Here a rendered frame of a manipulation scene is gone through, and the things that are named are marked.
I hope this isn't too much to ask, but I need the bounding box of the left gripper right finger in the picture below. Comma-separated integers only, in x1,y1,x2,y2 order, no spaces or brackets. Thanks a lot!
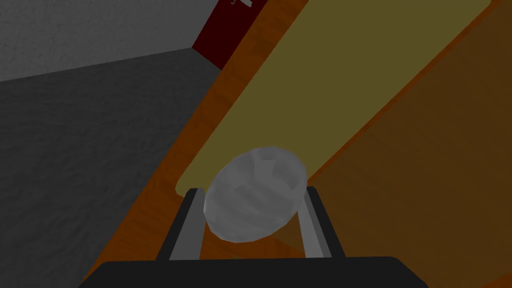
296,185,347,259

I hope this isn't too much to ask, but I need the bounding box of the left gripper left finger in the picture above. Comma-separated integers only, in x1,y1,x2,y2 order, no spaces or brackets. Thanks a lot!
155,187,209,262

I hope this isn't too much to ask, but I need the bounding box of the grey round door knob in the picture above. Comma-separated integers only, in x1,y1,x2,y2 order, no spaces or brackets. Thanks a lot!
203,146,309,244

